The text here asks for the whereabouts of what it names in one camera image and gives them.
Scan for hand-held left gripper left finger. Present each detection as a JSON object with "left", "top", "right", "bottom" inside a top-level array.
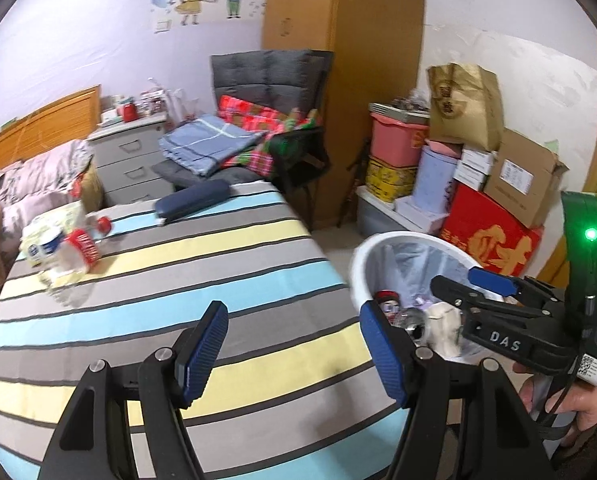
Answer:
[{"left": 37, "top": 300, "right": 229, "bottom": 480}]

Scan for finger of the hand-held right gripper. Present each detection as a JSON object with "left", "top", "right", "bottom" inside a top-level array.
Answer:
[
  {"left": 467, "top": 266, "right": 567, "bottom": 313},
  {"left": 429, "top": 275, "right": 547, "bottom": 320}
]

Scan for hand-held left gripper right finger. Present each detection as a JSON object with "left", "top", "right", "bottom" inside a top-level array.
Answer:
[{"left": 359, "top": 300, "right": 554, "bottom": 480}]

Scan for beige paper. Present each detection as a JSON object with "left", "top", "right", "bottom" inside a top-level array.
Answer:
[{"left": 426, "top": 302, "right": 467, "bottom": 356}]

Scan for doll face packet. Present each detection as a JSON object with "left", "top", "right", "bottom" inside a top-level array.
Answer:
[{"left": 373, "top": 290, "right": 404, "bottom": 326}]

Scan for white trash bin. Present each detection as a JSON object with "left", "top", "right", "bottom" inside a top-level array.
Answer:
[{"left": 349, "top": 231, "right": 519, "bottom": 368}]

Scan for person's right hand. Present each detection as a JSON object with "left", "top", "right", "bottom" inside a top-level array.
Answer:
[{"left": 511, "top": 360, "right": 597, "bottom": 436}]

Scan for red gift box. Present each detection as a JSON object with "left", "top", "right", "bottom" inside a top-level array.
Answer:
[{"left": 439, "top": 182, "right": 544, "bottom": 278}]

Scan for translucent bin liner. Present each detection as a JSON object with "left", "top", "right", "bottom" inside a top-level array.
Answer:
[{"left": 371, "top": 242, "right": 479, "bottom": 311}]

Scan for white flat box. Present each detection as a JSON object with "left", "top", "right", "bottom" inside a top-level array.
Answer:
[{"left": 393, "top": 195, "right": 449, "bottom": 233}]

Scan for striped bed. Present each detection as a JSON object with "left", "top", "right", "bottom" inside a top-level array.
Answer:
[{"left": 0, "top": 180, "right": 419, "bottom": 480}]

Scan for white labelled box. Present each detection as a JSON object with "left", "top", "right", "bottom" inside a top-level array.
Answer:
[
  {"left": 461, "top": 146, "right": 497, "bottom": 168},
  {"left": 453, "top": 160, "right": 494, "bottom": 191}
]

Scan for brown cardboard box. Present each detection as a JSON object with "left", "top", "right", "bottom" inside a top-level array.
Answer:
[{"left": 483, "top": 127, "right": 569, "bottom": 231}]

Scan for lavender round box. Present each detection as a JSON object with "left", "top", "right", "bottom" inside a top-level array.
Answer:
[{"left": 411, "top": 145, "right": 463, "bottom": 213}]

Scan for yellow box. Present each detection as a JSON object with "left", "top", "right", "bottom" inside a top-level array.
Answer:
[{"left": 366, "top": 156, "right": 422, "bottom": 203}]

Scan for dark blue case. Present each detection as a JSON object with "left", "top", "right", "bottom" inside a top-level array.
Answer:
[{"left": 156, "top": 179, "right": 230, "bottom": 223}]

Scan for clear plastic bottle red label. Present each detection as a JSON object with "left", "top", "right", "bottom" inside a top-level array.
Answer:
[{"left": 38, "top": 215, "right": 113, "bottom": 291}]

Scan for pink storage bin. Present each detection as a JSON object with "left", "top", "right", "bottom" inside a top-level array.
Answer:
[{"left": 370, "top": 110, "right": 432, "bottom": 168}]

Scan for brown paper bag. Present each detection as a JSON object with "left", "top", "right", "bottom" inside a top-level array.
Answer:
[{"left": 427, "top": 62, "right": 504, "bottom": 152}]

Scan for grey basket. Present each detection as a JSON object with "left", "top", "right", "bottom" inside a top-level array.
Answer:
[{"left": 369, "top": 95, "right": 432, "bottom": 123}]

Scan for yellow tissue pack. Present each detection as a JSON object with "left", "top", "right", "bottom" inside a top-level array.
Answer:
[{"left": 21, "top": 202, "right": 86, "bottom": 266}]

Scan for grey nightstand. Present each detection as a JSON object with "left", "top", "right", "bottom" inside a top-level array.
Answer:
[{"left": 87, "top": 112, "right": 172, "bottom": 208}]

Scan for folded blue cloth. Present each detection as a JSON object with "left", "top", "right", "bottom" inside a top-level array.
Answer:
[{"left": 158, "top": 114, "right": 264, "bottom": 177}]

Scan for red plaid cloth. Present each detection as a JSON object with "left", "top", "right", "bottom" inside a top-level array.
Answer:
[{"left": 217, "top": 95, "right": 324, "bottom": 177}]

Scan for pink quilt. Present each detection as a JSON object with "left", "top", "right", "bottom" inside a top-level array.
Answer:
[{"left": 0, "top": 140, "right": 96, "bottom": 241}]

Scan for clear packet red contents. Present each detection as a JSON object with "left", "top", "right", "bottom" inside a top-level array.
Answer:
[{"left": 138, "top": 92, "right": 166, "bottom": 116}]

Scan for wooden wardrobe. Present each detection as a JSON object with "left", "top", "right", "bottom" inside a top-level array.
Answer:
[{"left": 262, "top": 0, "right": 425, "bottom": 231}]

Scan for wooden headboard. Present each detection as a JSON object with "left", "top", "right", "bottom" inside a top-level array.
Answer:
[{"left": 0, "top": 85, "right": 102, "bottom": 173}]

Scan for grey padded chair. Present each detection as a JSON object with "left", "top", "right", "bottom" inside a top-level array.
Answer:
[{"left": 153, "top": 50, "right": 334, "bottom": 231}]

